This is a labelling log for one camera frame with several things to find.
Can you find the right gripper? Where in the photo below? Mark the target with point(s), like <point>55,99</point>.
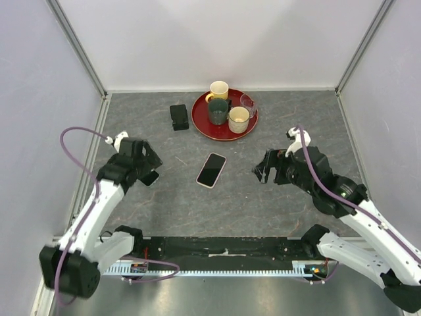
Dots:
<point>273,158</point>

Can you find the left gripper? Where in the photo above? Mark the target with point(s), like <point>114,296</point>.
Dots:
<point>150,161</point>

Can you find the black phone stand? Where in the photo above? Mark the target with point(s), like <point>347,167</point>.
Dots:
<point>179,117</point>

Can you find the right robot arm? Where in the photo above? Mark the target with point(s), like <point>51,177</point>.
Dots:
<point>395,264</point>

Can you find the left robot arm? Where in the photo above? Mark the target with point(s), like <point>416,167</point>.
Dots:
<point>74,266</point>

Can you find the white case smartphone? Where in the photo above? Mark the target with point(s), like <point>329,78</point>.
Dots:
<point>150,178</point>

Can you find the pink case smartphone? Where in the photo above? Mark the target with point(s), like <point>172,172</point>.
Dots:
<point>211,170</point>

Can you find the cream faceted cup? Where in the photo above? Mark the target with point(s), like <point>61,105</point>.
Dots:
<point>238,120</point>

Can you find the clear drinking glass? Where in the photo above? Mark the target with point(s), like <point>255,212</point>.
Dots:
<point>249,104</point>

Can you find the black round suction base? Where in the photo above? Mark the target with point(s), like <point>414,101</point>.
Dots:
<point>325,205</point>

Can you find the red round tray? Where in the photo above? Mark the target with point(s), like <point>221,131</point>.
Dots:
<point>200,119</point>

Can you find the dark green mug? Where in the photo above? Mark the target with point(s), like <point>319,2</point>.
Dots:
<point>218,111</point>

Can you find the yellow mug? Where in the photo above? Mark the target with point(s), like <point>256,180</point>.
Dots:
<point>218,89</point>

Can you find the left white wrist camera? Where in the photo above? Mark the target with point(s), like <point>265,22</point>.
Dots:
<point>116,138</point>

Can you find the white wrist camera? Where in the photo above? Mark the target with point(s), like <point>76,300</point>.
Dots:
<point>116,138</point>
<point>299,138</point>

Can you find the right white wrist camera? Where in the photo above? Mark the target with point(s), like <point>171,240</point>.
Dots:
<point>299,138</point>

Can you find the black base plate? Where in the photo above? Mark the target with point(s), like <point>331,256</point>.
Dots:
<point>226,253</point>

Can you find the grey slotted cable duct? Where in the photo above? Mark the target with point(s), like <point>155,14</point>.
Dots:
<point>126,269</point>

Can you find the left aluminium frame post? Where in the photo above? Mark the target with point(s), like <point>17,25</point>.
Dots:
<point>77,46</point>

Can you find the aluminium frame post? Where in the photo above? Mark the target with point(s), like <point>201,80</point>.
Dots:
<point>77,46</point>
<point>364,44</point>

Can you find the right aluminium frame post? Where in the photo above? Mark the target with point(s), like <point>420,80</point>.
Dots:
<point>364,44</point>

